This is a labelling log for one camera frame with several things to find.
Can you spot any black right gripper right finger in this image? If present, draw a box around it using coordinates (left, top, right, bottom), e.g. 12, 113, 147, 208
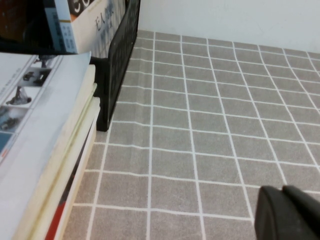
281, 184, 320, 240

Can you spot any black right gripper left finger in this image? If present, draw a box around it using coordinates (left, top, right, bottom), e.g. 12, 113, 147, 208
254, 184, 314, 240

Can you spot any white car-suspension book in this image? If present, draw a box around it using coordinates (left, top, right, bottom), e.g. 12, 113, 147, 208
28, 83, 99, 240

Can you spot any red and white cover book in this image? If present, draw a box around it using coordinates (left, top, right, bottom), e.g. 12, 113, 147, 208
33, 96, 102, 240

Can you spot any black plastic book stand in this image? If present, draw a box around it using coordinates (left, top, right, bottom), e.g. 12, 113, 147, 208
0, 0, 141, 133

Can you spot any white autonomous driving book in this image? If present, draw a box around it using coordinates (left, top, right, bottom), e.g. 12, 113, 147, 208
44, 0, 131, 55

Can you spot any white car suspension book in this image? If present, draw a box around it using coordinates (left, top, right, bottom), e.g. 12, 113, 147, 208
0, 51, 98, 240

